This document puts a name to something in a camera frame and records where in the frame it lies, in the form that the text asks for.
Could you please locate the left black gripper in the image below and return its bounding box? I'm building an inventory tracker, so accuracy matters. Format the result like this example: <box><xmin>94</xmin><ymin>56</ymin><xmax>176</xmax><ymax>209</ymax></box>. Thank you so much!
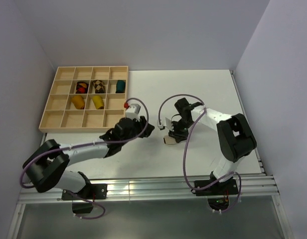
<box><xmin>121</xmin><ymin>115</ymin><xmax>154</xmax><ymax>145</ymax></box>

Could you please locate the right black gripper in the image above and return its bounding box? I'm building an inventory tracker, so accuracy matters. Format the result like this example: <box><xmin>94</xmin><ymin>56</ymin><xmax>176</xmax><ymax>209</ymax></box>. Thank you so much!
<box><xmin>168</xmin><ymin>118</ymin><xmax>194</xmax><ymax>143</ymax></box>

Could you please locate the cream brown striped sock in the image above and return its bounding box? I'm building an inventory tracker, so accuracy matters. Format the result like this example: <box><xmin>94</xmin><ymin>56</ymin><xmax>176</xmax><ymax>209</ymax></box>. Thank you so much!
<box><xmin>163</xmin><ymin>135</ymin><xmax>178</xmax><ymax>145</ymax></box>

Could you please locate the yellow bear sock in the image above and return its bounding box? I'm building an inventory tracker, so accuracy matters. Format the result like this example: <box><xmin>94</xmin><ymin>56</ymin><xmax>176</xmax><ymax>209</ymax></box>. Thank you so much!
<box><xmin>92</xmin><ymin>95</ymin><xmax>104</xmax><ymax>110</ymax></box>

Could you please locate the mustard yellow sock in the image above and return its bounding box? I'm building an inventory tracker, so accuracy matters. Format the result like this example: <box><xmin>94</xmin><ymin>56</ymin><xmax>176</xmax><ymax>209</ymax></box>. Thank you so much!
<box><xmin>71</xmin><ymin>95</ymin><xmax>85</xmax><ymax>110</ymax></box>

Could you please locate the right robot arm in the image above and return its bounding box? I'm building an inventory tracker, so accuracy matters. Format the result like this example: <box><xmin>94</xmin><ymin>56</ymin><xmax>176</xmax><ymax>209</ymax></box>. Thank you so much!
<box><xmin>165</xmin><ymin>98</ymin><xmax>257</xmax><ymax>194</ymax></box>

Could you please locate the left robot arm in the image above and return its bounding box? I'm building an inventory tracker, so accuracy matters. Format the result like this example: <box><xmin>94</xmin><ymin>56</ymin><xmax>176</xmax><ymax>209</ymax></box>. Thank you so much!
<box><xmin>22</xmin><ymin>116</ymin><xmax>154</xmax><ymax>199</ymax></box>

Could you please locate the dark green rolled sock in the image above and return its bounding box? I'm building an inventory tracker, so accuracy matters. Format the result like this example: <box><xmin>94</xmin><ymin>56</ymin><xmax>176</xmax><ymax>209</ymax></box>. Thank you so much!
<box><xmin>116</xmin><ymin>80</ymin><xmax>126</xmax><ymax>94</ymax></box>

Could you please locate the brown checkered rolled sock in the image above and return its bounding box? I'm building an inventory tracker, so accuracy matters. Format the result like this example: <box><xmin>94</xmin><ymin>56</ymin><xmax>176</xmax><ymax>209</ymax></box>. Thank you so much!
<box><xmin>92</xmin><ymin>80</ymin><xmax>106</xmax><ymax>94</ymax></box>

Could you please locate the wooden compartment tray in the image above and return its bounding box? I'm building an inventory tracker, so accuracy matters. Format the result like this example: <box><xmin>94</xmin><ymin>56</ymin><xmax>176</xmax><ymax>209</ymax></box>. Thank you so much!
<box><xmin>39</xmin><ymin>66</ymin><xmax>129</xmax><ymax>133</ymax></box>

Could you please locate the red black rolled sock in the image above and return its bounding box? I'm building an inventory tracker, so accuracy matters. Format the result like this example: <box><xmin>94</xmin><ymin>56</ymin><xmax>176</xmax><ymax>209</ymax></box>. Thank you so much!
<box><xmin>75</xmin><ymin>81</ymin><xmax>89</xmax><ymax>94</ymax></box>

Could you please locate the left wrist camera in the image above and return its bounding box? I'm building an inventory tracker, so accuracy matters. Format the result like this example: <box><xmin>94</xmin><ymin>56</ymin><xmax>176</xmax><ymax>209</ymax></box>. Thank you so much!
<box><xmin>124</xmin><ymin>103</ymin><xmax>141</xmax><ymax>121</ymax></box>

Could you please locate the aluminium frame rail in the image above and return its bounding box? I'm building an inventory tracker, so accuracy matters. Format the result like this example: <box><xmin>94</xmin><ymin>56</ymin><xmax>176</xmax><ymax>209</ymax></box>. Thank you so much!
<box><xmin>17</xmin><ymin>174</ymin><xmax>280</xmax><ymax>204</ymax></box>

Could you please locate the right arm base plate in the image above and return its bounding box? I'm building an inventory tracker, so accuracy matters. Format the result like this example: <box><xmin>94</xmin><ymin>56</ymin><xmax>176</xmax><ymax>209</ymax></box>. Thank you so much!
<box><xmin>191</xmin><ymin>178</ymin><xmax>238</xmax><ymax>196</ymax></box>

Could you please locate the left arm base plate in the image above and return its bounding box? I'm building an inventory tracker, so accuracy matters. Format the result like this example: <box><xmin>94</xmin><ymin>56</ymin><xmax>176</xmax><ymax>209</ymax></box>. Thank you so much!
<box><xmin>61</xmin><ymin>183</ymin><xmax>108</xmax><ymax>201</ymax></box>

